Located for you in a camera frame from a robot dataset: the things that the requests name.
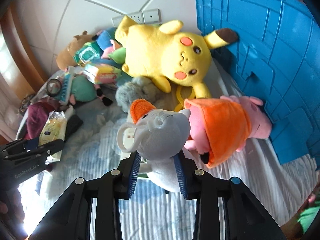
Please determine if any teal dinosaur plush toy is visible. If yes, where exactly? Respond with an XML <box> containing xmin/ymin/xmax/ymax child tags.
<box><xmin>69</xmin><ymin>75</ymin><xmax>113</xmax><ymax>106</ymax></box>

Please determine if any brown capybara plush toy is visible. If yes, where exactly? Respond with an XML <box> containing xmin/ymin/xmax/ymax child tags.
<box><xmin>56</xmin><ymin>31</ymin><xmax>94</xmax><ymax>70</ymax></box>

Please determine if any blue white comb toy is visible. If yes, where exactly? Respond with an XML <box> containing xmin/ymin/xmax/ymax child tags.
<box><xmin>60</xmin><ymin>66</ymin><xmax>75</xmax><ymax>106</ymax></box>

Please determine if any black tape roll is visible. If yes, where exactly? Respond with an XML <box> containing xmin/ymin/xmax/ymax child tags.
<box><xmin>46</xmin><ymin>79</ymin><xmax>62</xmax><ymax>97</ymax></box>

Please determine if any blue plush toy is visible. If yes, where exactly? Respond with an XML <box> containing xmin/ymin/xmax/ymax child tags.
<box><xmin>95</xmin><ymin>27</ymin><xmax>122</xmax><ymax>55</ymax></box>

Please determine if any white wipes packet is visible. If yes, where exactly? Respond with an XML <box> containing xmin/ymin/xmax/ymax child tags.
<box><xmin>38</xmin><ymin>110</ymin><xmax>68</xmax><ymax>163</ymax></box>

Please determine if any blue plastic crate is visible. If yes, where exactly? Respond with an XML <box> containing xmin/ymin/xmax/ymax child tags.
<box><xmin>195</xmin><ymin>0</ymin><xmax>319</xmax><ymax>164</ymax></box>

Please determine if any pink pig plush orange dress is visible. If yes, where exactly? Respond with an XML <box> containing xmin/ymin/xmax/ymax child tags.
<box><xmin>184</xmin><ymin>95</ymin><xmax>272</xmax><ymax>168</ymax></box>

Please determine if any grey furry pompom keychain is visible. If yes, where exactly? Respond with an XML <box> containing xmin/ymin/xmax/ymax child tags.
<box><xmin>116</xmin><ymin>76</ymin><xmax>174</xmax><ymax>113</ymax></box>

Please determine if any white wall socket panel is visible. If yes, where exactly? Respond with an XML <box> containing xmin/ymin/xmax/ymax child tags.
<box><xmin>127</xmin><ymin>9</ymin><xmax>162</xmax><ymax>26</ymax></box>

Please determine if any yellow Pikachu plush toy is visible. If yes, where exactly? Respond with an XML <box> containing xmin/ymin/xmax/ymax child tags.
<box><xmin>115</xmin><ymin>16</ymin><xmax>238</xmax><ymax>98</ymax></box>

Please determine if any grey elephant plush toy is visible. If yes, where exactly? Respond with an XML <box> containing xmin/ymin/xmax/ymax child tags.
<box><xmin>117</xmin><ymin>99</ymin><xmax>191</xmax><ymax>192</ymax></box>

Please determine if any green wet wipes pack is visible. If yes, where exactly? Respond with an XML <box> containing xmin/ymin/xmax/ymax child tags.
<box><xmin>73</xmin><ymin>41</ymin><xmax>103</xmax><ymax>67</ymax></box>

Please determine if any green frog plush toy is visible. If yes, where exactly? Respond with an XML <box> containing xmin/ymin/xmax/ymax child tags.
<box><xmin>108</xmin><ymin>47</ymin><xmax>126</xmax><ymax>64</ymax></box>

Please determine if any maroon knit beanie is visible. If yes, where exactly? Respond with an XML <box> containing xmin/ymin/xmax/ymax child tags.
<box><xmin>24</xmin><ymin>101</ymin><xmax>58</xmax><ymax>139</ymax></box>

